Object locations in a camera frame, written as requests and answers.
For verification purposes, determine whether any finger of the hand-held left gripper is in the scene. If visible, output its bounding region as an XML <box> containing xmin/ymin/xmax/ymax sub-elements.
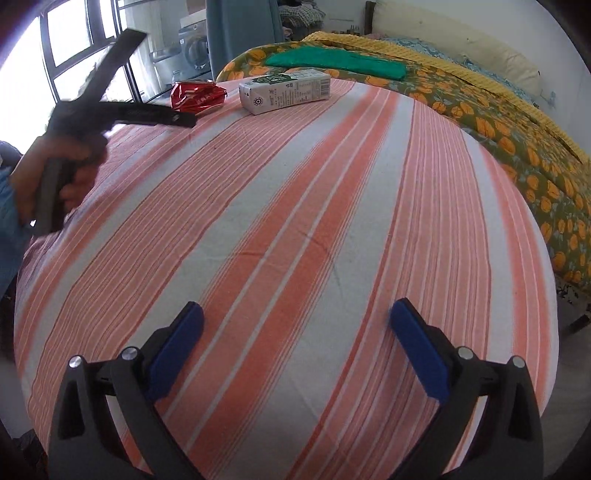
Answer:
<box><xmin>69</xmin><ymin>28</ymin><xmax>147</xmax><ymax>106</ymax></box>
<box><xmin>99</xmin><ymin>102</ymin><xmax>198</xmax><ymax>130</ymax></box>

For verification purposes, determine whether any red wrapper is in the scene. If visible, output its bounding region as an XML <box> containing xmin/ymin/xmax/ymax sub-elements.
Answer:
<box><xmin>170</xmin><ymin>80</ymin><xmax>228</xmax><ymax>114</ymax></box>

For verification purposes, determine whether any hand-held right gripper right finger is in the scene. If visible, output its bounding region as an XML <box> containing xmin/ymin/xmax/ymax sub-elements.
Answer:
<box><xmin>389</xmin><ymin>298</ymin><xmax>544</xmax><ymax>480</ymax></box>

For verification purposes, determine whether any green and white milk carton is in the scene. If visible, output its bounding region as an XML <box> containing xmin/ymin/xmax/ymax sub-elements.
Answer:
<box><xmin>239</xmin><ymin>68</ymin><xmax>332</xmax><ymax>116</ymax></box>

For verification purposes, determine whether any blue curtain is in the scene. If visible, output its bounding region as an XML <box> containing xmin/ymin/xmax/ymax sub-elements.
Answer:
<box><xmin>205</xmin><ymin>0</ymin><xmax>283</xmax><ymax>81</ymax></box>

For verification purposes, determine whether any black window frame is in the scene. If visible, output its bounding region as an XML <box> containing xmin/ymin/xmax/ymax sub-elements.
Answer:
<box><xmin>39</xmin><ymin>0</ymin><xmax>144</xmax><ymax>104</ymax></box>

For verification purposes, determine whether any grey washing machine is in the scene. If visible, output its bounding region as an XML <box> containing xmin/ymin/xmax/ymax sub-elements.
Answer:
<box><xmin>178</xmin><ymin>25</ymin><xmax>211</xmax><ymax>72</ymax></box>

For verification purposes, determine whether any orange striped tablecloth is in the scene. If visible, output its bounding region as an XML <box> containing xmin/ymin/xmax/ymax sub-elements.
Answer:
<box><xmin>14</xmin><ymin>76</ymin><xmax>561</xmax><ymax>480</ymax></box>

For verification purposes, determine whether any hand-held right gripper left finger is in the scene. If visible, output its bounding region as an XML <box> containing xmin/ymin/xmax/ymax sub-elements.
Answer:
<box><xmin>46</xmin><ymin>301</ymin><xmax>206</xmax><ymax>480</ymax></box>

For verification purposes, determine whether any pile of clothes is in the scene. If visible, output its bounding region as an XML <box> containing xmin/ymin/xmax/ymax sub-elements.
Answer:
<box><xmin>277</xmin><ymin>2</ymin><xmax>326</xmax><ymax>33</ymax></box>

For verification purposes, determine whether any person's left hand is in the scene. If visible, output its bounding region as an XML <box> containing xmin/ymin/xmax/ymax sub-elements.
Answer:
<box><xmin>10</xmin><ymin>135</ymin><xmax>101</xmax><ymax>222</ymax></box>

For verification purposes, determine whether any teal patterned pillow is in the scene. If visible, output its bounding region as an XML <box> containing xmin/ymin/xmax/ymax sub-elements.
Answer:
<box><xmin>392</xmin><ymin>36</ymin><xmax>541</xmax><ymax>104</ymax></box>

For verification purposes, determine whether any green folded cloth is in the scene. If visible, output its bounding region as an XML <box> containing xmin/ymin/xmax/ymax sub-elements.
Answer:
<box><xmin>264</xmin><ymin>48</ymin><xmax>408</xmax><ymax>81</ymax></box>

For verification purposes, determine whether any cream pillow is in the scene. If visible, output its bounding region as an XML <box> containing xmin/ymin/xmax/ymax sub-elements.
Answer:
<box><xmin>372</xmin><ymin>0</ymin><xmax>542</xmax><ymax>95</ymax></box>

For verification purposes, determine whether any yellow dotted blanket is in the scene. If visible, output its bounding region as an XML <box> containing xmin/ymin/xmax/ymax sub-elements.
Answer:
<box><xmin>300</xmin><ymin>30</ymin><xmax>591</xmax><ymax>167</ymax></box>

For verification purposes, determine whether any person's left forearm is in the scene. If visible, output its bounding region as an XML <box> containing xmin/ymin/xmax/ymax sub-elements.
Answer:
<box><xmin>0</xmin><ymin>166</ymin><xmax>31</xmax><ymax>296</ymax></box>

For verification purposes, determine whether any metal basin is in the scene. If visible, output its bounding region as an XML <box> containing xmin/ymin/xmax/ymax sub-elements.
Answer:
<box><xmin>150</xmin><ymin>45</ymin><xmax>182</xmax><ymax>65</ymax></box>

